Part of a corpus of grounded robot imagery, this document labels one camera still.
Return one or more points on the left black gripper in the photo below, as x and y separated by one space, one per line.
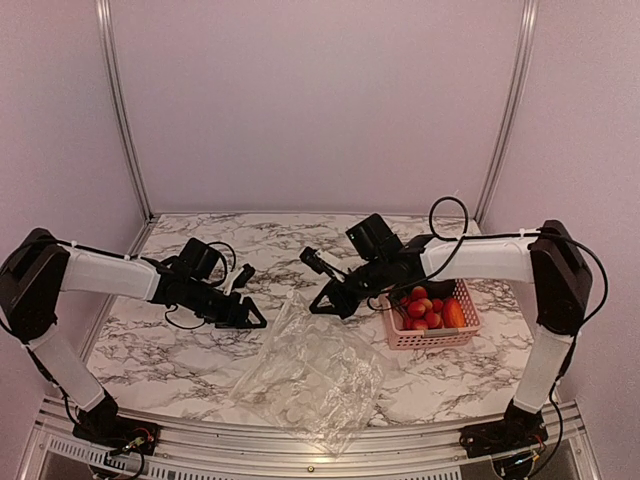
228 318

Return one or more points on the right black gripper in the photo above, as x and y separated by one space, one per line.
345 306

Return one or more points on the clear zip top bag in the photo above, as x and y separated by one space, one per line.
313 378

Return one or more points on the pink plastic basket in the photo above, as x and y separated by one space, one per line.
399 339

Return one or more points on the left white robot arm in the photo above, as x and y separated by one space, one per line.
42 267

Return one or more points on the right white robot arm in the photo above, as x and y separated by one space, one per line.
547 258

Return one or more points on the red cherry bunch toy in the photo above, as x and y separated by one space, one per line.
420 310

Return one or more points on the purple eggplant toy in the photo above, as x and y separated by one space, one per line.
440 289

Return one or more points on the orange red mango toy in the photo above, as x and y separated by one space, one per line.
452 314

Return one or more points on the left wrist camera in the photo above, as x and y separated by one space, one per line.
198 259

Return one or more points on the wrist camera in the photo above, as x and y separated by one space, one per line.
198 259
372 239

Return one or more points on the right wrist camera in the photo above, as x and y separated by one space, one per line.
372 239

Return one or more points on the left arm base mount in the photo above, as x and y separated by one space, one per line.
121 433

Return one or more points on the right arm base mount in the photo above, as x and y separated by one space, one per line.
501 436

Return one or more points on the left aluminium frame post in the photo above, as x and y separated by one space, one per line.
108 44

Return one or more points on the aluminium frame post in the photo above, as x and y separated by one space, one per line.
108 44
515 93

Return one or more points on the right aluminium frame post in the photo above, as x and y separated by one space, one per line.
515 93

